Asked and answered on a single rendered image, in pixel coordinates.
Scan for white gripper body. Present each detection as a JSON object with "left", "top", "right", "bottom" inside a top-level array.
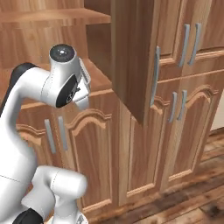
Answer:
[{"left": 75, "top": 57, "right": 92, "bottom": 111}]

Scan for open wooden cabinet door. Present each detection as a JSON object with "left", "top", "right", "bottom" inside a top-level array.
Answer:
[{"left": 110, "top": 0, "right": 161, "bottom": 127}]

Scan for arched wooden base cabinet door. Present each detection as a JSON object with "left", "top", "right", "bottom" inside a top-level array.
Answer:
[
  {"left": 15, "top": 101, "right": 65, "bottom": 176},
  {"left": 117, "top": 95, "right": 177, "bottom": 206},
  {"left": 62, "top": 91, "right": 116, "bottom": 214},
  {"left": 161, "top": 72, "right": 221, "bottom": 191}
]

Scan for open wooden cabinet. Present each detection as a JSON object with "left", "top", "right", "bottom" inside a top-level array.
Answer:
[{"left": 0, "top": 0, "right": 115, "bottom": 103}]

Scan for wooden cabinet shelf board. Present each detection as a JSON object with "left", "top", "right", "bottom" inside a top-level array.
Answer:
[{"left": 0, "top": 7, "right": 112, "bottom": 25}]

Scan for grey base cabinet handle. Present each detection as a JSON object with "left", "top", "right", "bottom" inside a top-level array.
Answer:
[
  {"left": 57, "top": 115, "right": 69, "bottom": 152},
  {"left": 167, "top": 91, "right": 179, "bottom": 123},
  {"left": 44, "top": 118, "right": 57, "bottom": 155},
  {"left": 176, "top": 89, "right": 188, "bottom": 122}
]

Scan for grey handle of open door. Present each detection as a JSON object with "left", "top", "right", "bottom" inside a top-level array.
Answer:
[{"left": 150, "top": 45, "right": 162, "bottom": 109}]

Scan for wooden wall cabinet door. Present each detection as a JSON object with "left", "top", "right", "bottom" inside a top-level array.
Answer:
[
  {"left": 154, "top": 0, "right": 188, "bottom": 81},
  {"left": 181, "top": 0, "right": 224, "bottom": 76}
]

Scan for grey wall cabinet handle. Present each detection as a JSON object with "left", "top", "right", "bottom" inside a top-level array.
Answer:
[
  {"left": 178, "top": 24, "right": 191, "bottom": 68},
  {"left": 187, "top": 22, "right": 202, "bottom": 67}
]

